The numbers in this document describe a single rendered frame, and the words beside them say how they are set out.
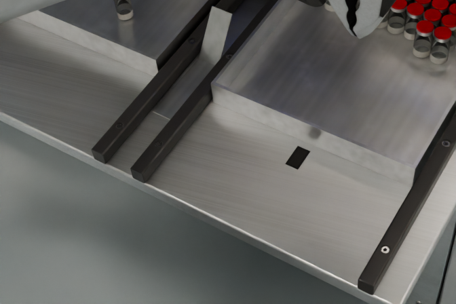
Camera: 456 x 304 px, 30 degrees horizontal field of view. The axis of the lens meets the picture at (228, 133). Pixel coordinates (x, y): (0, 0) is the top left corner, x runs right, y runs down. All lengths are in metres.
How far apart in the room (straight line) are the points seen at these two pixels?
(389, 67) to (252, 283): 0.93
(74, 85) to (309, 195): 0.34
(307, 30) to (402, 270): 0.36
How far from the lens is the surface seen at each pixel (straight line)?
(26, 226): 2.07
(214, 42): 1.07
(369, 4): 0.77
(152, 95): 1.03
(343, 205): 0.94
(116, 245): 1.98
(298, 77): 1.05
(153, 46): 1.11
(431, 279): 1.64
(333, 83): 1.04
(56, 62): 1.12
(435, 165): 0.95
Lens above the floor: 1.66
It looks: 51 degrees down
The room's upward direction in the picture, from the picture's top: 7 degrees counter-clockwise
